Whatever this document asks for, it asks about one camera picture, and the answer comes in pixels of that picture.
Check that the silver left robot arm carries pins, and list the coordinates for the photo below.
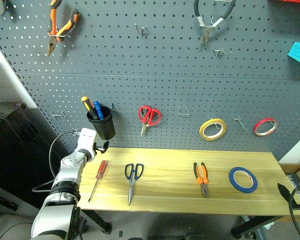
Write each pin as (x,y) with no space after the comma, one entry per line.
(65,175)

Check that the orange black needle-nose pliers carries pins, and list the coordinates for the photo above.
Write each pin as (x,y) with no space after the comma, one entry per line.
(57,27)

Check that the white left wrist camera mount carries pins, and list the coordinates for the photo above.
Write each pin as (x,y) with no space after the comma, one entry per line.
(86,140)

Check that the red plastic parts bin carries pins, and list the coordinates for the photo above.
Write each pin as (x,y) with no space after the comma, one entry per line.
(293,1)

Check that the black cup holder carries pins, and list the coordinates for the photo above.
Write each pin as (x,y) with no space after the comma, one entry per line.
(103,126)

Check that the red tape roll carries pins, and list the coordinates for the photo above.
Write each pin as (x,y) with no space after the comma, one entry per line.
(256,131)

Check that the yellow tape roll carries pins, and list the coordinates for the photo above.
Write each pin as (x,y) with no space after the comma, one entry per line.
(202,132)

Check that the brown cardboard box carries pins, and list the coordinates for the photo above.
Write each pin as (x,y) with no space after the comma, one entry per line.
(293,168)

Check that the silver metal pegboard hook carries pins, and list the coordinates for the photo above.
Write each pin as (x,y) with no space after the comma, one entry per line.
(240,122)
(141,28)
(58,115)
(220,52)
(183,113)

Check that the grey metal pegboard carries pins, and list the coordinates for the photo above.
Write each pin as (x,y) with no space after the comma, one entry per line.
(150,75)

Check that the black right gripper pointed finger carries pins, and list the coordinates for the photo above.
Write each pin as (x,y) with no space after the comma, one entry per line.
(284,193)

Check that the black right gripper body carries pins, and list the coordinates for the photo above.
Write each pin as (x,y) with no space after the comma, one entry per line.
(295,201)

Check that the black table leg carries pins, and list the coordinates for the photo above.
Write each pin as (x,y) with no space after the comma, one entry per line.
(255,225)
(98,221)

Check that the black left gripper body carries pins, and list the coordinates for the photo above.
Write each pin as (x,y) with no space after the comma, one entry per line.
(98,147)

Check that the orange black screwdriver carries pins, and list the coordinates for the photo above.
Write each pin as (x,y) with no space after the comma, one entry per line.
(88,106)

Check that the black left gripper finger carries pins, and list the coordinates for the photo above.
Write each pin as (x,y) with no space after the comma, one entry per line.
(106,144)
(101,150)

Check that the blue tape roll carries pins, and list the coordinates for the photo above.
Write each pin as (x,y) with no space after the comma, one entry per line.
(232,181)

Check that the orange black combination pliers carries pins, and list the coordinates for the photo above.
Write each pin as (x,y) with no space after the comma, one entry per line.
(203,181)

